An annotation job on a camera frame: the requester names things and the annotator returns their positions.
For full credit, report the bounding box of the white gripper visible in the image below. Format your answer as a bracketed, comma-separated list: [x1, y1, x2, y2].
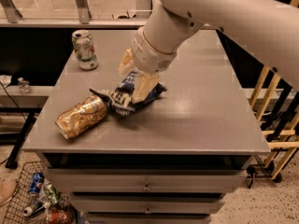
[118, 28, 177, 104]

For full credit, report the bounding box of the blue chip bag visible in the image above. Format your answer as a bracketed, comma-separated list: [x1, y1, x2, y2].
[90, 70, 167, 116]

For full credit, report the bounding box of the crushed orange soda can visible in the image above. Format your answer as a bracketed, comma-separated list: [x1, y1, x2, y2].
[55, 95, 107, 139]

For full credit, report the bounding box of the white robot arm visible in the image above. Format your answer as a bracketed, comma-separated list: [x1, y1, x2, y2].
[119, 0, 299, 103]

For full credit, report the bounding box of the white green soda can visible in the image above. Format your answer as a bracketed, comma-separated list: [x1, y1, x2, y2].
[72, 30, 98, 70]

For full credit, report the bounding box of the blue soda can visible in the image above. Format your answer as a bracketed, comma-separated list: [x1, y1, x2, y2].
[28, 172, 44, 194]

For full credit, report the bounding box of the red soda can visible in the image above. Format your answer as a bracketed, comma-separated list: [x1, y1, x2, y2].
[47, 209, 73, 224]

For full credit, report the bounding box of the black white can in basket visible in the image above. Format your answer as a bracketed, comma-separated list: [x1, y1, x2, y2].
[22, 202, 43, 217]

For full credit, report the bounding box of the grey drawer cabinet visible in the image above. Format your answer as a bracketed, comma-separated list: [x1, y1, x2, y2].
[24, 30, 269, 224]

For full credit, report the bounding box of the small glass bottle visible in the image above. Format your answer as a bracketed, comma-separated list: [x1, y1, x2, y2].
[18, 77, 31, 94]

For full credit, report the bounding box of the metal window rail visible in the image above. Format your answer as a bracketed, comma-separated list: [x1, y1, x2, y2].
[0, 0, 152, 29]

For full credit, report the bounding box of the wire basket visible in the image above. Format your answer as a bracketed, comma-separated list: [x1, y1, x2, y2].
[2, 161, 76, 224]

